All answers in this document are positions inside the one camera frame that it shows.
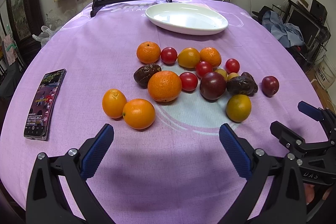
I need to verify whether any small dark red plum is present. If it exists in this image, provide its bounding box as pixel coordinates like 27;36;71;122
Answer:
261;76;280;97

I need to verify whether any greenish yellow round fruit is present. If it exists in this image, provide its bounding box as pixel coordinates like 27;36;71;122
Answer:
226;94;252;123

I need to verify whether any dark water chestnut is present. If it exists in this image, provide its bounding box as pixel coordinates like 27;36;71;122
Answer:
226;72;258;96
133;63;162;88

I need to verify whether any cherry tomato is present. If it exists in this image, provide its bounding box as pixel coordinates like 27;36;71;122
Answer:
160;47;178;65
225;59;240;74
195;61;213;79
179;72;198;92

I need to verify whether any large dark plum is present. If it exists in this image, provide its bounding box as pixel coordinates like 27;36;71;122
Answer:
199;72;226;101

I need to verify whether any orange kumquat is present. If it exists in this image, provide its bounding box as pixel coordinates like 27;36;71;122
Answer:
102;89;127;119

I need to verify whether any orange round fruit front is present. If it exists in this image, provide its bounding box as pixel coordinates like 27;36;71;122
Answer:
122;98;155;130

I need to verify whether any cherry tomato front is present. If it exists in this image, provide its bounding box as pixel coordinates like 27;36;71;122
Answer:
179;72;198;92

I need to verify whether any large mandarin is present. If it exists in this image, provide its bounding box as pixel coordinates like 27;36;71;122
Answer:
147;71;182;102

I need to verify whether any right human hand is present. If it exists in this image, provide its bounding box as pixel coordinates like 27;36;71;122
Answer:
303;183;332;205

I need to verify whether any white bucket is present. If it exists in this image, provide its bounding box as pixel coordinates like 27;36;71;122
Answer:
315;56;335;90

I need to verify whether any black smartphone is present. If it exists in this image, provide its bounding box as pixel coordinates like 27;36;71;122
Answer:
23;69;67;141

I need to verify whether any blue clothes pile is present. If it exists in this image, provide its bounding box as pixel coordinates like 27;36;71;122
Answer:
262;10;304;48

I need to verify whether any black metal rack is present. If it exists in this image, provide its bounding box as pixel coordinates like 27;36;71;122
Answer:
272;0;331;71

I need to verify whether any small mandarin back right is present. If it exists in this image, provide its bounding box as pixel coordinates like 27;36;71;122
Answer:
200;47;222;68

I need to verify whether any yellow orange round fruit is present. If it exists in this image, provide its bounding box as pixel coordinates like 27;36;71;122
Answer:
178;47;201;69

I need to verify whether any purple tablecloth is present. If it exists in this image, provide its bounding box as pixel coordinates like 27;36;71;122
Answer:
1;0;326;223

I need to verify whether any white oval plate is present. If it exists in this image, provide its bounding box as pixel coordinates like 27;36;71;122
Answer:
145;3;229;36

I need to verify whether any white plastic bag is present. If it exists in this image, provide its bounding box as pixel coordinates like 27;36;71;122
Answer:
32;26;60;47

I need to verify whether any mandarin orange back left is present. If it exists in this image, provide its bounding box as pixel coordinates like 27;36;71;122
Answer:
136;42;161;64

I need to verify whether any dark wooden cabinet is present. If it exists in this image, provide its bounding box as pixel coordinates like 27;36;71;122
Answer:
6;0;44;63

